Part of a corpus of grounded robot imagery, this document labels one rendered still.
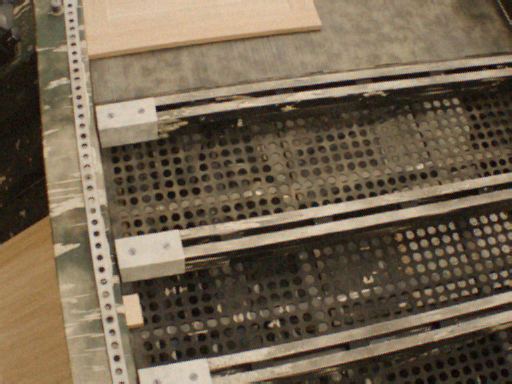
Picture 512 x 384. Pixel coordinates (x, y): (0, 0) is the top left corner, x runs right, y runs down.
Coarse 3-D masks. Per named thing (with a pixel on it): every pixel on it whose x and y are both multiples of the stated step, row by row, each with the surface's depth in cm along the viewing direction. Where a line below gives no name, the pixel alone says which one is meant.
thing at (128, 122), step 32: (448, 64) 167; (480, 64) 168; (192, 96) 156; (224, 96) 157; (256, 96) 160; (288, 96) 158; (320, 96) 159; (352, 96) 161; (384, 96) 164; (416, 96) 167; (448, 96) 170; (128, 128) 152; (160, 128) 155; (192, 128) 158; (224, 128) 161
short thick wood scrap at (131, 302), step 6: (126, 300) 138; (132, 300) 138; (138, 300) 138; (126, 306) 137; (132, 306) 137; (138, 306) 138; (126, 312) 137; (132, 312) 137; (138, 312) 137; (132, 318) 136; (138, 318) 136; (132, 324) 136; (138, 324) 136
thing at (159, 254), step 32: (416, 192) 149; (448, 192) 150; (480, 192) 151; (224, 224) 142; (256, 224) 142; (288, 224) 144; (320, 224) 144; (352, 224) 144; (384, 224) 146; (416, 224) 150; (128, 256) 137; (160, 256) 137; (192, 256) 138; (224, 256) 141; (256, 256) 145
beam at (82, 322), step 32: (64, 32) 165; (64, 64) 160; (64, 96) 156; (64, 128) 152; (96, 128) 154; (64, 160) 148; (96, 160) 149; (64, 192) 145; (64, 224) 141; (64, 256) 138; (64, 288) 135; (96, 288) 135; (64, 320) 132; (96, 320) 132; (96, 352) 129; (128, 352) 130
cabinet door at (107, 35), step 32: (96, 0) 175; (128, 0) 176; (160, 0) 177; (192, 0) 177; (224, 0) 178; (256, 0) 179; (288, 0) 180; (96, 32) 170; (128, 32) 170; (160, 32) 171; (192, 32) 172; (224, 32) 173; (256, 32) 174; (288, 32) 176
